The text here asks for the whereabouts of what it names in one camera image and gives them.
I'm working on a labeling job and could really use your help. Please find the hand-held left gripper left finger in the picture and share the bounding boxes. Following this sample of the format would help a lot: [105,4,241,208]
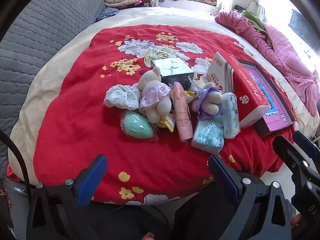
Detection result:
[26,154,108,240]

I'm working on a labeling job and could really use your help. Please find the dark gift box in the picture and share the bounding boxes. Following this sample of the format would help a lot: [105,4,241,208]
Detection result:
[151,57,195,85]

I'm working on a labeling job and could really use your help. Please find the teal tissue pack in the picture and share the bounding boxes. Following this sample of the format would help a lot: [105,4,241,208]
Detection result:
[191,116,225,154]

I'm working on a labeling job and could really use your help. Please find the green cloth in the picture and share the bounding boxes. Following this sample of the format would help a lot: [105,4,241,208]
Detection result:
[241,10,272,47]

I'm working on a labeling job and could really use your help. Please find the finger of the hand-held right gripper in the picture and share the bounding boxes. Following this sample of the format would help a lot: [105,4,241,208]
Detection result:
[293,129,320,156]
[272,135,320,183]

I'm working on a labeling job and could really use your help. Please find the red and white box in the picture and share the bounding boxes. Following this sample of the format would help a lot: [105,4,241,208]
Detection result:
[206,51,272,129]

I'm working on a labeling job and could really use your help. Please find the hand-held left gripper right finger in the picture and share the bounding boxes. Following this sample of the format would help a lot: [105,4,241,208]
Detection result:
[208,154,293,240]

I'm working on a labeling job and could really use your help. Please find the black cable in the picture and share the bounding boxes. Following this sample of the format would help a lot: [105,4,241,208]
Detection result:
[0,130,33,198]

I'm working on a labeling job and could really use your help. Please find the shallow dark box pink lining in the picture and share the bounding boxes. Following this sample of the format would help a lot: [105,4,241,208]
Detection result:
[236,58,296,138]

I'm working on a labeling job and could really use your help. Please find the pink quilt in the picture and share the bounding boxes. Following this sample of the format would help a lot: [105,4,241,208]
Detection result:
[215,11,318,117]

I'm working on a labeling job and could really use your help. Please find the plush bear purple dress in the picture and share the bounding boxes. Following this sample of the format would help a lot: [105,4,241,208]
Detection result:
[191,81,224,120]

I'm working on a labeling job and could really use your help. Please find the red floral blanket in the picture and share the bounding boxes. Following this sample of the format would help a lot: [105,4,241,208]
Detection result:
[7,25,300,205]

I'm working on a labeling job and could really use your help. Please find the green makeup sponge packet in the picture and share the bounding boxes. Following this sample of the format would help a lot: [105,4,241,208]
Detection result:
[120,110,159,140]

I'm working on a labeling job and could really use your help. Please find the plush bear pale pink dress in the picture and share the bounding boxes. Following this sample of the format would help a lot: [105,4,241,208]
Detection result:
[137,66,172,124]

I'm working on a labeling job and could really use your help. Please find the blue patterned pillow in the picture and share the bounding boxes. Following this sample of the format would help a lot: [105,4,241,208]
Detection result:
[95,7,119,23]

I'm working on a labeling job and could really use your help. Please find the white floral tissue pack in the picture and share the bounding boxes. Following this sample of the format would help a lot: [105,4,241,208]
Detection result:
[221,92,241,139]

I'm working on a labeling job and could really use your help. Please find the person's right hand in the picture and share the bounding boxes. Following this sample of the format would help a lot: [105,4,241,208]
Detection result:
[291,215,302,231]

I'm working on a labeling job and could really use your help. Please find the person's dark trousers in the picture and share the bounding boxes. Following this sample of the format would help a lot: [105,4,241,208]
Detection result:
[95,204,225,240]

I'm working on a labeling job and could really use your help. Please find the pink packet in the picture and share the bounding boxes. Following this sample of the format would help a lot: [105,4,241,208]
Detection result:
[171,81,194,143]

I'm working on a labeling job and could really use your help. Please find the black wall television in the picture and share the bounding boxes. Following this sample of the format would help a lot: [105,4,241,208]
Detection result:
[289,9,320,55]

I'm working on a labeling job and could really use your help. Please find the yellow snack packet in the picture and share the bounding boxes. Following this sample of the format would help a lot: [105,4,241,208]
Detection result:
[159,90,197,132]

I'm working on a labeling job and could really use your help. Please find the cream bed sheet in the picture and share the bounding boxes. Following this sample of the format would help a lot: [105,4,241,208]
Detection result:
[7,6,319,178]

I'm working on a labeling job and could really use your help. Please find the white floral scrunchie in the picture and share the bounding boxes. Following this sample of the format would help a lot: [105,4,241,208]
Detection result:
[104,84,140,110]

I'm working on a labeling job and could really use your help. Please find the grey quilted headboard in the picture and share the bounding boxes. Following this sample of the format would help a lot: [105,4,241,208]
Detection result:
[0,0,105,180]

